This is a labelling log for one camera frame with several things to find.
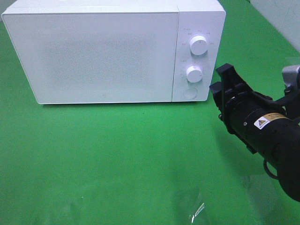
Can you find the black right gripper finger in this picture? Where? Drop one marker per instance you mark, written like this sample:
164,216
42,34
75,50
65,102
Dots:
231,83
216,90

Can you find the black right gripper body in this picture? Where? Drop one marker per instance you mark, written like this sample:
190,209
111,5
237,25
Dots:
246,114

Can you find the white microwave knob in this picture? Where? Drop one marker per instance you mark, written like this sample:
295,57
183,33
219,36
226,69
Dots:
194,74
198,45

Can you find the round white door button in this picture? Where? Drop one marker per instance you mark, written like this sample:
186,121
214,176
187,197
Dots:
190,93

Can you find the white microwave door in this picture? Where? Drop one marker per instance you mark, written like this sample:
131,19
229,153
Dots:
96,58

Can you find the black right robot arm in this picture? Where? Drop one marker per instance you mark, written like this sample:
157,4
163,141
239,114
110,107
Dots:
270,128

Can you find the clear tape patch right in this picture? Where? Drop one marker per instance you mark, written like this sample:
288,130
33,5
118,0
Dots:
261,193

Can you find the clear tape patch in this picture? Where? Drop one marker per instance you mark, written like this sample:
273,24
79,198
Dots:
261,193
189,207

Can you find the white microwave oven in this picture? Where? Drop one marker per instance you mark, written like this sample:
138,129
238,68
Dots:
195,17

